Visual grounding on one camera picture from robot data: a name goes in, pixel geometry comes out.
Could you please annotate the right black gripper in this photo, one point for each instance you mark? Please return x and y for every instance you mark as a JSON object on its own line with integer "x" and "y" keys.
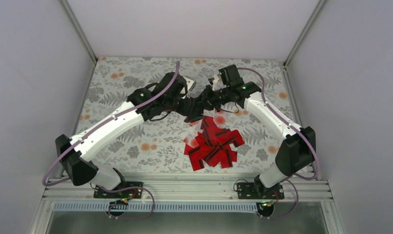
{"x": 208, "y": 103}

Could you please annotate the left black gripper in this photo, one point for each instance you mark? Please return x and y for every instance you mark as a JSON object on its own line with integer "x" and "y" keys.
{"x": 183, "y": 93}

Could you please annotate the black card holder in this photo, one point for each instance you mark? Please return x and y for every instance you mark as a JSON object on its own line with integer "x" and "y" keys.
{"x": 195, "y": 108}

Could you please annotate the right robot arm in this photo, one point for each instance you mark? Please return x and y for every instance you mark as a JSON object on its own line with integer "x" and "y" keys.
{"x": 298, "y": 144}

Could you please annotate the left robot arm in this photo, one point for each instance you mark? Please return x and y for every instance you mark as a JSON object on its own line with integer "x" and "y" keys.
{"x": 76, "y": 152}

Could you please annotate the white red-dot card right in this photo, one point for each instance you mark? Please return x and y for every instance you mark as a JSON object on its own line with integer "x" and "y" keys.
{"x": 219, "y": 118}

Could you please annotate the white red-dot card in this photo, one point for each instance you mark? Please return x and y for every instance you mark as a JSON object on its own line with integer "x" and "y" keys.
{"x": 219, "y": 118}
{"x": 191, "y": 141}
{"x": 193, "y": 122}

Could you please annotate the white red-dot card top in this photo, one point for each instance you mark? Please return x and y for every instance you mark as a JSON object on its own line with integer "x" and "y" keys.
{"x": 193, "y": 122}

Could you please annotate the red card right edge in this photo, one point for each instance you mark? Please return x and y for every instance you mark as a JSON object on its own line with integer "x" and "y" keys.
{"x": 232, "y": 137}

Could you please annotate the white red-dot card left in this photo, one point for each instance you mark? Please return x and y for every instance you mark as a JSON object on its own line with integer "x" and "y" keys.
{"x": 191, "y": 141}

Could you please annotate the red card centre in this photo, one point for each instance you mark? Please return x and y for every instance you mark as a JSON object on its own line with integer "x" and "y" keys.
{"x": 209, "y": 129}

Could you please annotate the red card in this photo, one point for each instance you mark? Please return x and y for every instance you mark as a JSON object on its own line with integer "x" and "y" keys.
{"x": 196, "y": 161}
{"x": 227, "y": 157}
{"x": 209, "y": 129}

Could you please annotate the red card bottom left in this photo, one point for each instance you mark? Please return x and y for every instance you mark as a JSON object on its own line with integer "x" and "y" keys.
{"x": 196, "y": 161}

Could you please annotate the red card bottom middle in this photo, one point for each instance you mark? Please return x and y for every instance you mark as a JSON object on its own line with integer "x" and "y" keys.
{"x": 227, "y": 157}

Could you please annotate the floral patterned table mat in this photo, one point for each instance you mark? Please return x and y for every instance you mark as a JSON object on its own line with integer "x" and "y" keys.
{"x": 158, "y": 147}

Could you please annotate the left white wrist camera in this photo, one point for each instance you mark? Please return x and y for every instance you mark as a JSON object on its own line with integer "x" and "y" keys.
{"x": 190, "y": 83}

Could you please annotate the aluminium rail frame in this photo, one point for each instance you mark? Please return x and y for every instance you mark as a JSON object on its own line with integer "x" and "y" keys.
{"x": 189, "y": 204}

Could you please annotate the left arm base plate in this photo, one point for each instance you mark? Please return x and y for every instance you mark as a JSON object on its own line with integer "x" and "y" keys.
{"x": 128, "y": 189}

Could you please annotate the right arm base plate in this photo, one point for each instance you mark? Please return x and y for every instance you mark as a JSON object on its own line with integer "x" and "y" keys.
{"x": 250, "y": 191}

